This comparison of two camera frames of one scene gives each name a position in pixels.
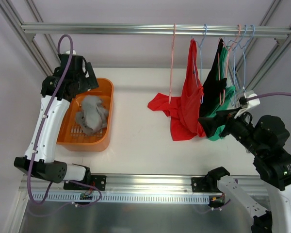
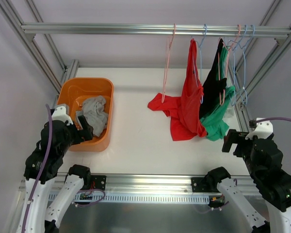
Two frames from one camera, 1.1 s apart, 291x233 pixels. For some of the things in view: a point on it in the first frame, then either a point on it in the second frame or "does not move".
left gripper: [88, 79] → [75, 133]
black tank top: [213, 86] does not move
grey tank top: [94, 115] does not move
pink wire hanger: [171, 62] → [168, 46]
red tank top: [183, 110] does not move
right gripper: [227, 124] → [238, 144]
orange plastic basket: [72, 137] does not move
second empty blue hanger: [245, 58] does not move
